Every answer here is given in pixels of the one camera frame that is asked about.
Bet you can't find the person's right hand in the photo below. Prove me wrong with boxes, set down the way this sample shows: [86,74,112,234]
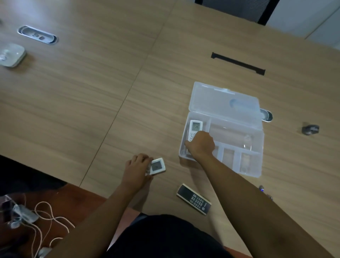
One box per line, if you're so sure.
[185,130,216,161]

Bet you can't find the person's left hand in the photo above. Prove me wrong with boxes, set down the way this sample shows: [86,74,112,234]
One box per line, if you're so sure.
[121,153,154,192]

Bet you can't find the clear plastic organizer box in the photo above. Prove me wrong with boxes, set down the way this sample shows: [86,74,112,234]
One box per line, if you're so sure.
[178,81,265,179]

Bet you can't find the beige black remote control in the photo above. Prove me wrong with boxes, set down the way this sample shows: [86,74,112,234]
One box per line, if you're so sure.
[176,183,212,216]

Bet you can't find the person's right forearm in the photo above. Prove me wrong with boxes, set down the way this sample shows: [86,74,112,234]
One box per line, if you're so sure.
[195,153,335,258]

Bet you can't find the person's left forearm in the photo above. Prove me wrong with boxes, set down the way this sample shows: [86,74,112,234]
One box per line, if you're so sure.
[45,183,149,258]

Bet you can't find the person's black shorts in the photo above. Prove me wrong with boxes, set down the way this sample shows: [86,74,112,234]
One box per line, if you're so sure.
[105,214,234,258]

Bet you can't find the small grey metal clip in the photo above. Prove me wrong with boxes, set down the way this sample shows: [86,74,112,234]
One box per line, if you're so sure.
[301,124,320,136]

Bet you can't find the clear plastic packet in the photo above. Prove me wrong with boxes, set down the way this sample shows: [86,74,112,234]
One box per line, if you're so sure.
[0,195,40,230]

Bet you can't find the white power adapter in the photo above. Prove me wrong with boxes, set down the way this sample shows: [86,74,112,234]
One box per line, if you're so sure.
[37,247,53,258]

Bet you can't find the black mesh office chair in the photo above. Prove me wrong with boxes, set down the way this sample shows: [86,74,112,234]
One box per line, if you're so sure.
[194,0,281,26]

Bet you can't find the white square device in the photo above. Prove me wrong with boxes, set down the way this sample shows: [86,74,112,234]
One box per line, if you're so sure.
[0,43,27,68]

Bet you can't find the silver oval cable grommet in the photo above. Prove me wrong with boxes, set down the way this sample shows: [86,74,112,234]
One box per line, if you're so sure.
[260,108,273,123]
[17,25,58,45]

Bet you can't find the black cable slot cover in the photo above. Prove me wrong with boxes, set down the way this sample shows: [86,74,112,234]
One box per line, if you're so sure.
[210,52,266,76]

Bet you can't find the tangled white cable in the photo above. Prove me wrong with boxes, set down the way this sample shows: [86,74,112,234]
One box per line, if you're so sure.
[22,201,76,258]

